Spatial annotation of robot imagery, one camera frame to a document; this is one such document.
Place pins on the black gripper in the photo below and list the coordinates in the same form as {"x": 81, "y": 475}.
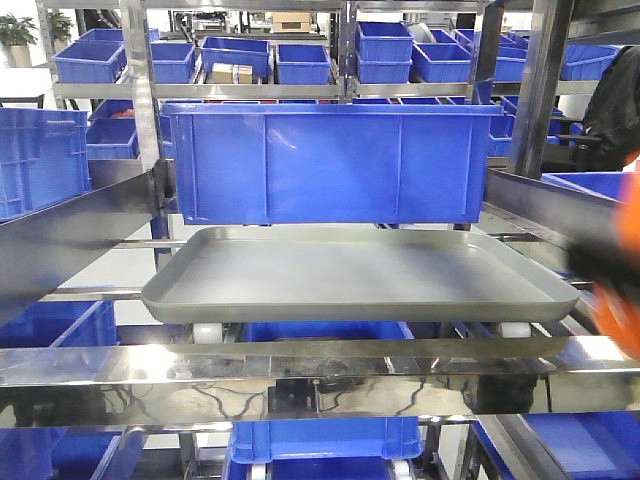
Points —
{"x": 600, "y": 262}

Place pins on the orange cylindrical capacitor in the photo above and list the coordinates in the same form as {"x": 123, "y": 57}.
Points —
{"x": 618, "y": 317}

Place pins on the cardboard box on shelf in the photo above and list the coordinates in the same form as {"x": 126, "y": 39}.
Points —
{"x": 231, "y": 74}

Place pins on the stainless steel shelf rack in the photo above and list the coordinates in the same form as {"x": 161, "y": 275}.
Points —
{"x": 186, "y": 387}

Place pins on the person in black jacket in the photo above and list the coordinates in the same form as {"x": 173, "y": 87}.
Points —
{"x": 612, "y": 116}

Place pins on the blue bin upper right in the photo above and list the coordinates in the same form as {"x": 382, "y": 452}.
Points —
{"x": 441, "y": 62}

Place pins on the grey metal tray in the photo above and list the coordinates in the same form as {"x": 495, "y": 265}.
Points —
{"x": 299, "y": 273}

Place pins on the blue bin lower centre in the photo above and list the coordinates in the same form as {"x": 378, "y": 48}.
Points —
{"x": 343, "y": 448}

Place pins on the blue bin upper centre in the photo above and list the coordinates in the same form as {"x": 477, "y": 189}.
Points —
{"x": 302, "y": 64}

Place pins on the large blue plastic bin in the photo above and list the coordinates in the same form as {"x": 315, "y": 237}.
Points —
{"x": 261, "y": 164}

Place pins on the blue bin upper left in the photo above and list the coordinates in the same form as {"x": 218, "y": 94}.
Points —
{"x": 91, "y": 62}

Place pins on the blue crate far left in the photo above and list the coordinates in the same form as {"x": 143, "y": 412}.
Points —
{"x": 43, "y": 159}

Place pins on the potted green plant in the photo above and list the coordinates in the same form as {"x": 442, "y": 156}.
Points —
{"x": 17, "y": 36}

